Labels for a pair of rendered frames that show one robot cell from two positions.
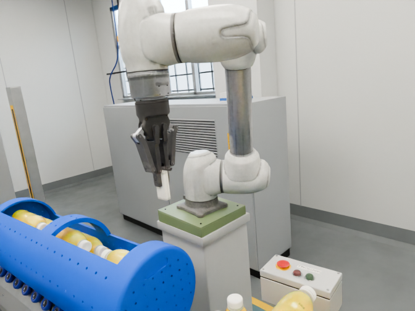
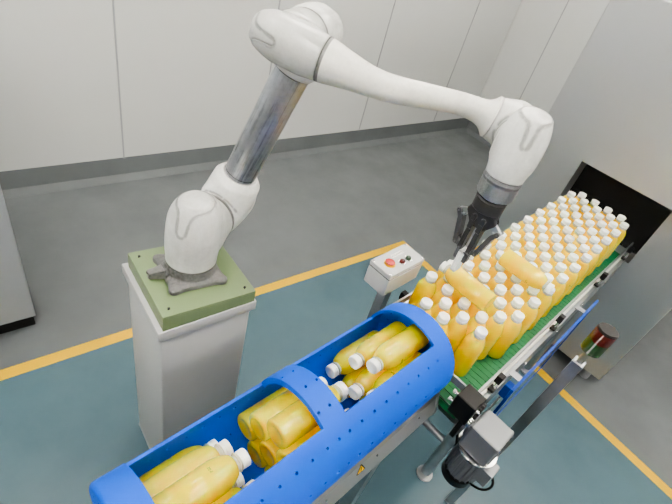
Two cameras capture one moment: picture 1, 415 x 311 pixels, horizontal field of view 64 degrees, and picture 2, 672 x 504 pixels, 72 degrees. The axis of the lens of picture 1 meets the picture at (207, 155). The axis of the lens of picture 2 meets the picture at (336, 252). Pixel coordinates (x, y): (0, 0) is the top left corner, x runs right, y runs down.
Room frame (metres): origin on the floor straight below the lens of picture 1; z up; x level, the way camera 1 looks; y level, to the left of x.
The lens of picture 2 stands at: (1.12, 1.09, 2.11)
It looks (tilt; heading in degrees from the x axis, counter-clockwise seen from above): 39 degrees down; 267
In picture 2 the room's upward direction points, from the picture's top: 17 degrees clockwise
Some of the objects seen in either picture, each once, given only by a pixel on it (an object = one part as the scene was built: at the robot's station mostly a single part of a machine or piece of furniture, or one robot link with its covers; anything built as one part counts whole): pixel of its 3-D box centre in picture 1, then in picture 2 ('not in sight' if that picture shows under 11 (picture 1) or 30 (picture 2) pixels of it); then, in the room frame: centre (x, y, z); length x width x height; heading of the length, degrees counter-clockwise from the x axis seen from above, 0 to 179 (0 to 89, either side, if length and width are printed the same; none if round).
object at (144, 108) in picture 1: (154, 118); (484, 211); (0.75, 0.11, 1.57); 0.08 x 0.07 x 0.09; 141
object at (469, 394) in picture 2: not in sight; (465, 404); (0.55, 0.21, 0.95); 0.10 x 0.07 x 0.10; 140
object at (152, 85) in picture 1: (149, 86); (498, 186); (0.75, 0.11, 1.64); 0.09 x 0.09 x 0.06
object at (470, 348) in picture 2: not in sight; (468, 351); (0.54, 0.03, 1.00); 0.07 x 0.07 x 0.19
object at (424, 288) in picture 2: not in sight; (421, 296); (0.70, -0.18, 1.00); 0.07 x 0.07 x 0.19
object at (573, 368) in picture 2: not in sight; (502, 444); (0.21, 0.05, 0.55); 0.04 x 0.04 x 1.10; 50
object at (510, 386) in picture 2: not in sight; (525, 372); (0.13, -0.21, 0.70); 0.80 x 0.05 x 0.50; 50
